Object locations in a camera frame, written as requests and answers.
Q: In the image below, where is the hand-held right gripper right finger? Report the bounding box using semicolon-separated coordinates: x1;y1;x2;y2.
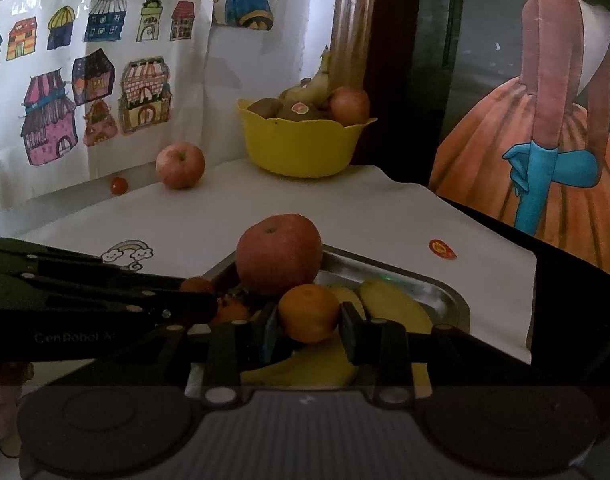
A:
339;302;582;392

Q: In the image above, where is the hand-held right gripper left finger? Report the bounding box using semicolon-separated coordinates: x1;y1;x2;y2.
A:
185;304;283;393

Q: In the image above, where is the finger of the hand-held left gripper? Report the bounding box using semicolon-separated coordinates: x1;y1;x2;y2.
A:
0;272;220;329
0;237;187;292

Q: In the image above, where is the orange tangerine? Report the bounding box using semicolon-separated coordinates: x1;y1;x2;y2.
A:
277;284;341;343

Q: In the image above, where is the long yellow banana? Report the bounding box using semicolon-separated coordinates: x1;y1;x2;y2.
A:
240;332;358;388

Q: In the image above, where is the large red apple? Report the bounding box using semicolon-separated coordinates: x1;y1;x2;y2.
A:
235;214;323;297

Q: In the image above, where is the metal tray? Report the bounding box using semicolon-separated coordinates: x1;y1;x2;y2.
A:
185;244;471;392

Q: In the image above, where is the small pale yellow banana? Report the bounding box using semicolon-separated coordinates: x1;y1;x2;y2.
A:
327;285;366;318

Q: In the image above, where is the yellow banana in tray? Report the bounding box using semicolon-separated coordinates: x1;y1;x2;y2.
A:
357;280;433;336

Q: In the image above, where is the white tablecloth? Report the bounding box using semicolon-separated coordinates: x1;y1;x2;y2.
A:
0;157;538;392

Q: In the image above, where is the red oval sticker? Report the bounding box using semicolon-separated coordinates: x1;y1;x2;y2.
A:
428;239;457;261

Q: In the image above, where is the pink red apple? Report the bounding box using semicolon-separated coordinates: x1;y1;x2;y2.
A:
155;142;206;190

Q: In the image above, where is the yellow plastic bowl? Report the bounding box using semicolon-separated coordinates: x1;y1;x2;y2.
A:
236;99;378;178

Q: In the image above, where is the small red apple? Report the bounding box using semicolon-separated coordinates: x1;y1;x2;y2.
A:
329;86;371;126

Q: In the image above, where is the kiwi with red sticker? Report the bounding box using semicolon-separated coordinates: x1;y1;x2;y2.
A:
276;100;318;121

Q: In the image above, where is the plain brown kiwi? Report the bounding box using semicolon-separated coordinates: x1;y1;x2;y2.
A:
247;98;284;118

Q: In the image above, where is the short spotted banana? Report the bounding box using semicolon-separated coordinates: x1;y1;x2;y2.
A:
280;82;311;104

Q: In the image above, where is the long spotted banana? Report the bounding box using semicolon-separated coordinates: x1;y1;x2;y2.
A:
280;47;336;106

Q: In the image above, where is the orange dress figure poster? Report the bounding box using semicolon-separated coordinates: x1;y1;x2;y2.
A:
428;0;610;276

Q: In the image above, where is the house drawings wall poster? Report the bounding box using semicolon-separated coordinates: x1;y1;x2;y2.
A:
0;0;215;211

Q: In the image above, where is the brown wooden frame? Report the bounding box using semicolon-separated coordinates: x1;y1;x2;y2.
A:
330;0;381;93

